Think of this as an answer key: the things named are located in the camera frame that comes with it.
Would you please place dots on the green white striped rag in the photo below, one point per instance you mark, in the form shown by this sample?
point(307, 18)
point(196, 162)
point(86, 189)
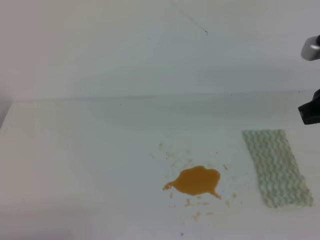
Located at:
point(279, 178)

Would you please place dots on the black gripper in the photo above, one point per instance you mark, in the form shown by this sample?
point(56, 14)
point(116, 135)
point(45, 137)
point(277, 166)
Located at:
point(310, 111)

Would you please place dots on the brown coffee stain puddle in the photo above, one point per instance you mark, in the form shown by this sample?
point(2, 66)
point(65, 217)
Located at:
point(196, 181)

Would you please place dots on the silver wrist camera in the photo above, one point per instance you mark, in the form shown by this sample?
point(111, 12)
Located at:
point(311, 49)

